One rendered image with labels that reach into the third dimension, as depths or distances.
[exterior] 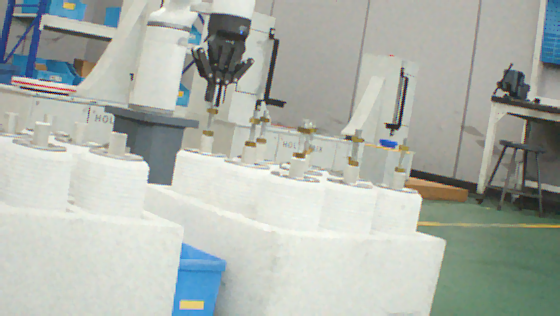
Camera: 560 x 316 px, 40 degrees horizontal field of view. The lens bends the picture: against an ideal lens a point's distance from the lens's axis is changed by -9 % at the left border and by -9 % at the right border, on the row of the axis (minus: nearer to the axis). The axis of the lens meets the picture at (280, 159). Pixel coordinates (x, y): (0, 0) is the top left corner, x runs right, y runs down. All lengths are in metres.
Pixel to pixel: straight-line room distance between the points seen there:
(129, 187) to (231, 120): 2.91
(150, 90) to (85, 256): 0.69
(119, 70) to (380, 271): 2.44
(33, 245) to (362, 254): 0.56
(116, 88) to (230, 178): 2.33
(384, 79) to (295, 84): 3.13
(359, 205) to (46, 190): 0.54
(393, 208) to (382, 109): 3.59
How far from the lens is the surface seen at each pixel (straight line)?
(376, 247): 1.33
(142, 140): 1.62
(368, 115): 4.91
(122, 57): 3.63
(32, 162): 1.00
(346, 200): 1.32
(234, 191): 1.33
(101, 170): 1.05
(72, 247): 1.00
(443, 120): 7.02
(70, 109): 3.30
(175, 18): 1.66
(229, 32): 1.44
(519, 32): 6.79
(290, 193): 1.24
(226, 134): 3.93
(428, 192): 5.14
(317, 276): 1.25
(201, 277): 1.21
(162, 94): 1.65
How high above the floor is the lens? 0.34
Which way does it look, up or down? 3 degrees down
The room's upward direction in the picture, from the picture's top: 10 degrees clockwise
